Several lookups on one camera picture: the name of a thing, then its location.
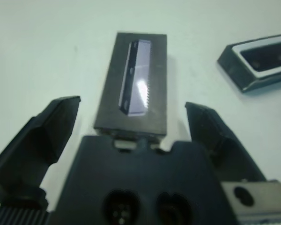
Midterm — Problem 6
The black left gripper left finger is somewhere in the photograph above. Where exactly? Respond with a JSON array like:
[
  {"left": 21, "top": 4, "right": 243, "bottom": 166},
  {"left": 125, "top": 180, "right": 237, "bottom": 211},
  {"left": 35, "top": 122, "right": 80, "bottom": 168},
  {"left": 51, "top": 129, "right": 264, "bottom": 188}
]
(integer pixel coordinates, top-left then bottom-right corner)
[{"left": 0, "top": 95, "right": 82, "bottom": 206}]

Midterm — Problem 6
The black box lid camera print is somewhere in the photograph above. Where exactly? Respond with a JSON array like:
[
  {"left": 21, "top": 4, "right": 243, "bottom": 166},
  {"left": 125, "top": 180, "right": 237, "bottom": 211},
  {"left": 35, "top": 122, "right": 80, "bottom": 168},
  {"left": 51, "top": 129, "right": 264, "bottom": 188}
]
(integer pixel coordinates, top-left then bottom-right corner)
[{"left": 93, "top": 32, "right": 168, "bottom": 143}]

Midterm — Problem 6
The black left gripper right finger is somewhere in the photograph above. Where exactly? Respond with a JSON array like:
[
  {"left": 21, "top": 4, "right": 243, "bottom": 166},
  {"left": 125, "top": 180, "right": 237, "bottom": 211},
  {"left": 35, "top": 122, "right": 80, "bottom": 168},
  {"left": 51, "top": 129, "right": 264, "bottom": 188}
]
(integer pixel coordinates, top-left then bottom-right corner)
[{"left": 185, "top": 102, "right": 268, "bottom": 183}]

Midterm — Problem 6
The black box base white insert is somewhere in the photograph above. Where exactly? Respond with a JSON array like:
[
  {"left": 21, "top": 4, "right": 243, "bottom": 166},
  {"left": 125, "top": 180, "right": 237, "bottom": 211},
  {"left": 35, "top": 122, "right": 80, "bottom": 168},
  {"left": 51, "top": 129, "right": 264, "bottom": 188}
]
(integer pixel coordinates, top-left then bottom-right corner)
[{"left": 216, "top": 32, "right": 281, "bottom": 94}]

